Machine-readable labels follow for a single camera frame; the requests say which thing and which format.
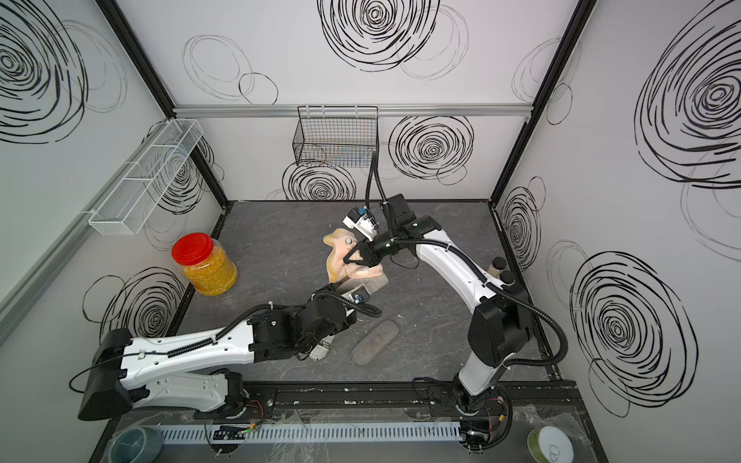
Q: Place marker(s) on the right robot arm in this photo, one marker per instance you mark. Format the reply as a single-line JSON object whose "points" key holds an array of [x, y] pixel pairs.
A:
{"points": [[501, 318]]}

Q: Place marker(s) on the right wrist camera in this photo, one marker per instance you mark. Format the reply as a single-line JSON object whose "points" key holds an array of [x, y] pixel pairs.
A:
{"points": [[362, 221]]}

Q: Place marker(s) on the teal tape roll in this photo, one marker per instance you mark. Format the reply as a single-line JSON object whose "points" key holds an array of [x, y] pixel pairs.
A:
{"points": [[136, 445]]}

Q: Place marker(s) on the brown spice bottle far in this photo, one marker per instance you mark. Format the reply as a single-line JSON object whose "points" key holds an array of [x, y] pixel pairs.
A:
{"points": [[497, 267]]}

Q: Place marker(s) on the red lid yellow jar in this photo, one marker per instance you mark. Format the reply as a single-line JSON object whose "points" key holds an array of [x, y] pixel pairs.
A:
{"points": [[205, 264]]}

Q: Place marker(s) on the grey rectangular eyeglass case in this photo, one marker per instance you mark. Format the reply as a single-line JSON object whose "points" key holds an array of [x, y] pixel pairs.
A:
{"points": [[372, 285]]}

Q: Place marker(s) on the brown spice bottle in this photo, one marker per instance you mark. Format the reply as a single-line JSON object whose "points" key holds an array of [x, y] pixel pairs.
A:
{"points": [[508, 278], [497, 267]]}

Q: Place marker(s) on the white mesh shelf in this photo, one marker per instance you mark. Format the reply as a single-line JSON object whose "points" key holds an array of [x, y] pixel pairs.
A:
{"points": [[160, 177]]}

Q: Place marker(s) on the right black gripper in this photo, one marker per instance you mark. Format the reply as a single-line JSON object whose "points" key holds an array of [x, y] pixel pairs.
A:
{"points": [[368, 255]]}

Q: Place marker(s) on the brown spice bottle near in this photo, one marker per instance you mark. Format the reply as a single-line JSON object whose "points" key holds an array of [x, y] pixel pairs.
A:
{"points": [[508, 278]]}

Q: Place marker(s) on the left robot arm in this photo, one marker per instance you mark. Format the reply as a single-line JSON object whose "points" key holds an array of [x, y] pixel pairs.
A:
{"points": [[188, 371]]}

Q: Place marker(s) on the white slotted cable duct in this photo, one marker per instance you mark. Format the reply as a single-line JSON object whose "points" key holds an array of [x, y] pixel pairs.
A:
{"points": [[360, 432]]}

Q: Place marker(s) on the grey oval eyeglass case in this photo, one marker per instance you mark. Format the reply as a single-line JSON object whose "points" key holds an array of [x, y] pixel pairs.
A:
{"points": [[369, 348]]}

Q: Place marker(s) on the black wire basket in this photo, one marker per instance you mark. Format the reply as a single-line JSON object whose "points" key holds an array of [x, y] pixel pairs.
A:
{"points": [[340, 135]]}

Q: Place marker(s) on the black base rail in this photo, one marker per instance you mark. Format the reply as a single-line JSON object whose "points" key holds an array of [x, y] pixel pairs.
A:
{"points": [[264, 400]]}

